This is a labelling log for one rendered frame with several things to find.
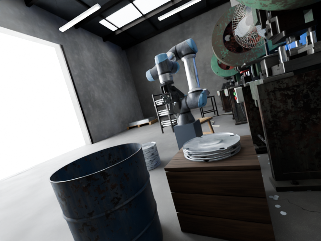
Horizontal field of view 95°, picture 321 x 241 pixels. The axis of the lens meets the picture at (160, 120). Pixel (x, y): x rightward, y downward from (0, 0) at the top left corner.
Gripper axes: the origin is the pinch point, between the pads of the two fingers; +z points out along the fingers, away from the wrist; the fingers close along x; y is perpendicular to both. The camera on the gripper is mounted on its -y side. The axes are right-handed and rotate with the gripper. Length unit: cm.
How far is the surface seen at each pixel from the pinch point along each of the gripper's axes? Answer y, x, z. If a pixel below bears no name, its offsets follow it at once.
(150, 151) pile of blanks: -37, -68, 36
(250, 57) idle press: -188, 27, -43
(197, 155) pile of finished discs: 14.9, 14.4, 18.4
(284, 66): -36, 52, -12
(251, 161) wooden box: 12.6, 35.2, 21.7
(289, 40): -59, 58, -28
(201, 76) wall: -664, -223, -103
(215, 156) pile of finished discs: 13.0, 22.0, 19.4
